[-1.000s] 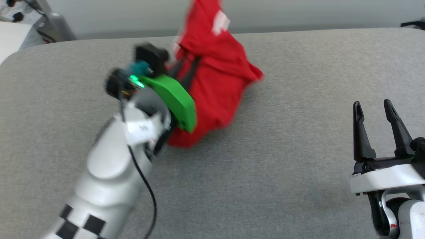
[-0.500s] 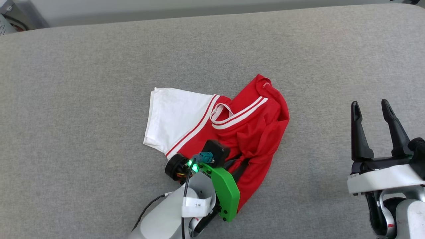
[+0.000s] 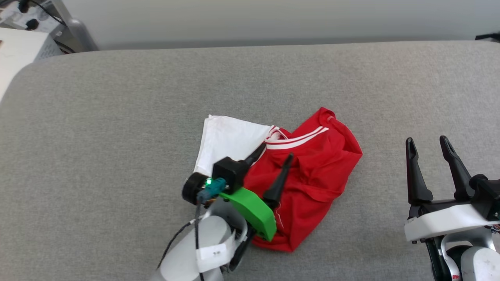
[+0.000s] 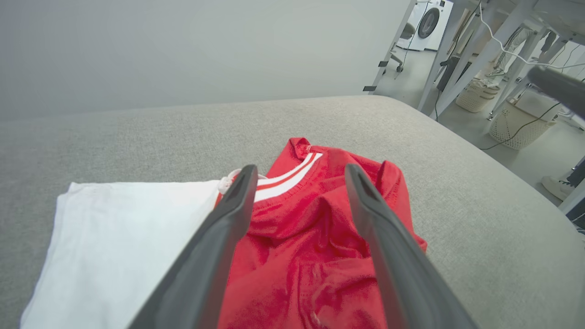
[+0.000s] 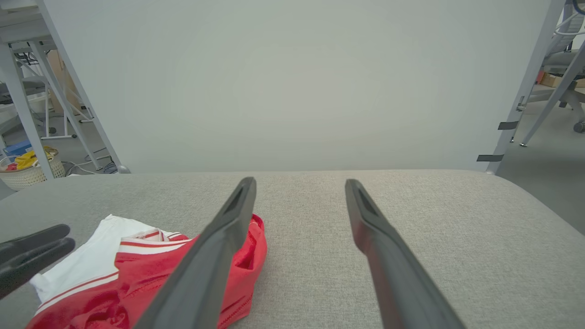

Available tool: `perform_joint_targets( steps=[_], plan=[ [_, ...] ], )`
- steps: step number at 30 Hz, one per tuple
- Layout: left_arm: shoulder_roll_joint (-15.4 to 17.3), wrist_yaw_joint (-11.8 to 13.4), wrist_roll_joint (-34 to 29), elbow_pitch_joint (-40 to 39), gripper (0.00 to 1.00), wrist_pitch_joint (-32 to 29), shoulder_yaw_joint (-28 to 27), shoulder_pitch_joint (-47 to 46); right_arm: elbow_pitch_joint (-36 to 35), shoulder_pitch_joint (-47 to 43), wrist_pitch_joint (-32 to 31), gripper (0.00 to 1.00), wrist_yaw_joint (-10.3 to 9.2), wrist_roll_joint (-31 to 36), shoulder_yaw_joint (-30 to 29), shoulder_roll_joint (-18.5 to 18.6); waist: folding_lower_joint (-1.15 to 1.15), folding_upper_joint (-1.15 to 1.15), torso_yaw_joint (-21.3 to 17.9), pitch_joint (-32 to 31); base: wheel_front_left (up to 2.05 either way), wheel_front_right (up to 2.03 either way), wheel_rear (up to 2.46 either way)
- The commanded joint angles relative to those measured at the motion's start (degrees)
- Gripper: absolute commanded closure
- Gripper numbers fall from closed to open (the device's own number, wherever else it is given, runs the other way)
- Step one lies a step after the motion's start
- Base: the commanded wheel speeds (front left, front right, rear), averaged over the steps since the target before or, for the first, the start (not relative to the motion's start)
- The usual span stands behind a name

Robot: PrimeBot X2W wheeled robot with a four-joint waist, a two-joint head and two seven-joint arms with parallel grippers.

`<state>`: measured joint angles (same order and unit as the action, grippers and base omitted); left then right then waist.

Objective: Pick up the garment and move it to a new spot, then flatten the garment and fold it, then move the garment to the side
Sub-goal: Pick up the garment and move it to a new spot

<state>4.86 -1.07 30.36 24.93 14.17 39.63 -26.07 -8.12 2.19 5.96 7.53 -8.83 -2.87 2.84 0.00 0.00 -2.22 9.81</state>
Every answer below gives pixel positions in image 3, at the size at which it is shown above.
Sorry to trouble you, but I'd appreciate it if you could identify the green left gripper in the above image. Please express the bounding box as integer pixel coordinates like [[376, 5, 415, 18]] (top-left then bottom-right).
[[218, 143, 294, 242]]

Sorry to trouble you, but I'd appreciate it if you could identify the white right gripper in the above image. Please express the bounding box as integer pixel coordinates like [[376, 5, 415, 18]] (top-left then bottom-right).
[[404, 135, 500, 244]]

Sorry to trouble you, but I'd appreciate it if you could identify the red and white garment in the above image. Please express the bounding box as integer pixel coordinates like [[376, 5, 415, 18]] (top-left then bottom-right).
[[193, 107, 363, 253]]

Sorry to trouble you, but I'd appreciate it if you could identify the grey fabric sofa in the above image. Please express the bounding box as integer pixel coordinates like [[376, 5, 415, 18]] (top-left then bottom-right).
[[0, 40, 500, 281]]

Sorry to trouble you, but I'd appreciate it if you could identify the teal cable connector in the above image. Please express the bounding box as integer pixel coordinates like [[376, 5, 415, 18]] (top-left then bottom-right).
[[197, 178, 227, 204]]

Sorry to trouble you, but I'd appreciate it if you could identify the white metal frame leg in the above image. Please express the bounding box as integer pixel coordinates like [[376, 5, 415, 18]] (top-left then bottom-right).
[[50, 0, 99, 53]]

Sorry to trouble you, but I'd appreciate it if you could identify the white case with black handle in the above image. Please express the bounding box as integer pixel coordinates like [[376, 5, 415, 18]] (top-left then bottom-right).
[[0, 27, 63, 103]]

